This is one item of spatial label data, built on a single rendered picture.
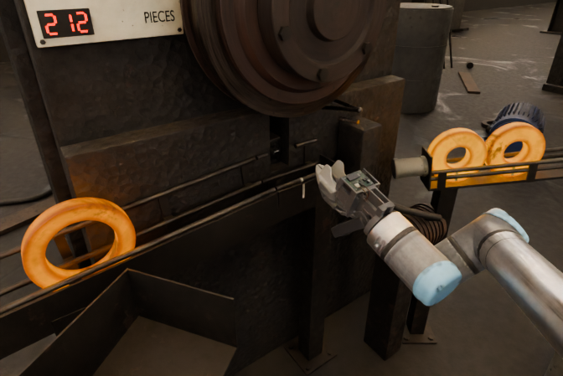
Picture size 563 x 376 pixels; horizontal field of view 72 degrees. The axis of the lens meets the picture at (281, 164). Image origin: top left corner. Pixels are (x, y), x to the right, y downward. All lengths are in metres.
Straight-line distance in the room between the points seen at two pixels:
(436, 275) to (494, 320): 1.01
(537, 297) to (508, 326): 1.05
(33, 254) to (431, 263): 0.69
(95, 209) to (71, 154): 0.12
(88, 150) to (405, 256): 0.63
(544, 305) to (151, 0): 0.82
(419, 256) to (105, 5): 0.72
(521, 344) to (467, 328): 0.18
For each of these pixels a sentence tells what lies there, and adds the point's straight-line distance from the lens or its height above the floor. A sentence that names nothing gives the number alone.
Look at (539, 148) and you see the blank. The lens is 1.27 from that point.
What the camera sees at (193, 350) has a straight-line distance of 0.74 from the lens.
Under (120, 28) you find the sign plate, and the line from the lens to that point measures 0.81.
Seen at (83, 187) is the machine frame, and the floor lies 0.80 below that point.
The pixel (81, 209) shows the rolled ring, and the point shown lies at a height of 0.80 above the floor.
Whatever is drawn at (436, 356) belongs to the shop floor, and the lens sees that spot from 1.56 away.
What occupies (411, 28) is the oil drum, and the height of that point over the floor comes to 0.73.
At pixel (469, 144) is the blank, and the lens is 1.17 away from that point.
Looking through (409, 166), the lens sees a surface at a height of 0.68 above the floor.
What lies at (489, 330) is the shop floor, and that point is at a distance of 1.71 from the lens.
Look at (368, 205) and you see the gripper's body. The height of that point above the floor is 0.75.
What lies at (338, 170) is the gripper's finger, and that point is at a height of 0.77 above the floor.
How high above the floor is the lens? 1.18
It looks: 27 degrees down
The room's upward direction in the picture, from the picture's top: straight up
